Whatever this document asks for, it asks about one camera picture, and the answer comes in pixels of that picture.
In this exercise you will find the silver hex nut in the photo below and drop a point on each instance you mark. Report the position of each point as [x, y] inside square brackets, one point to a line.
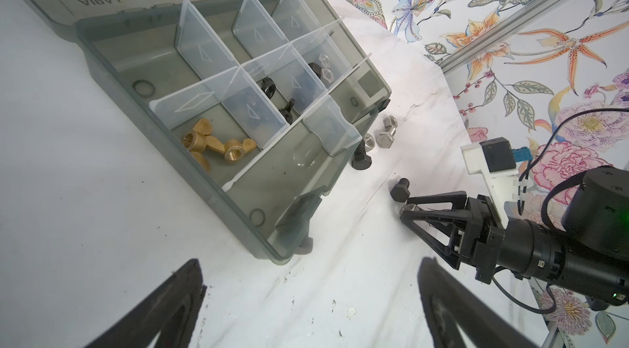
[408, 208]
[369, 142]

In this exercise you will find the black hex bolt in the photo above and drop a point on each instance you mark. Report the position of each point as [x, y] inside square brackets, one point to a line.
[306, 246]
[400, 191]
[361, 160]

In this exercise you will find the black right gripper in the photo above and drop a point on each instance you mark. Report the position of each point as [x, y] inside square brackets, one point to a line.
[474, 229]

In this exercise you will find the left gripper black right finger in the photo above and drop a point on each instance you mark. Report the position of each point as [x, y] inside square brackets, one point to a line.
[452, 311]

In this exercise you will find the grey plastic organizer box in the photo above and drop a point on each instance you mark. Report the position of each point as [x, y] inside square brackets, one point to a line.
[169, 63]

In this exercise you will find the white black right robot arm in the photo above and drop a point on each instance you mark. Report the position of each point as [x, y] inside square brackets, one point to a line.
[581, 245]

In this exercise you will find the aluminium corner frame post right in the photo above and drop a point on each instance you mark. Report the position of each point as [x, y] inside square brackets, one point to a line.
[498, 34]

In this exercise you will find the silver threaded bolt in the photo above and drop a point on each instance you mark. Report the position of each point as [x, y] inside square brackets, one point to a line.
[386, 138]

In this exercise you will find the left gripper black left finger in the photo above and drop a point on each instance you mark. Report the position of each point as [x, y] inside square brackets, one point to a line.
[165, 318]

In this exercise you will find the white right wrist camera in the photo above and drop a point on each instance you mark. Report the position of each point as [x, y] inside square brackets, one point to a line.
[494, 160]

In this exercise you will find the brass wing nut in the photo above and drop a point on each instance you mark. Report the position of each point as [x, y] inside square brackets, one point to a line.
[235, 150]
[199, 139]

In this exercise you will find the black wing nut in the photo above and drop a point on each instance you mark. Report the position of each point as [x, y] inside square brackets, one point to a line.
[286, 112]
[268, 87]

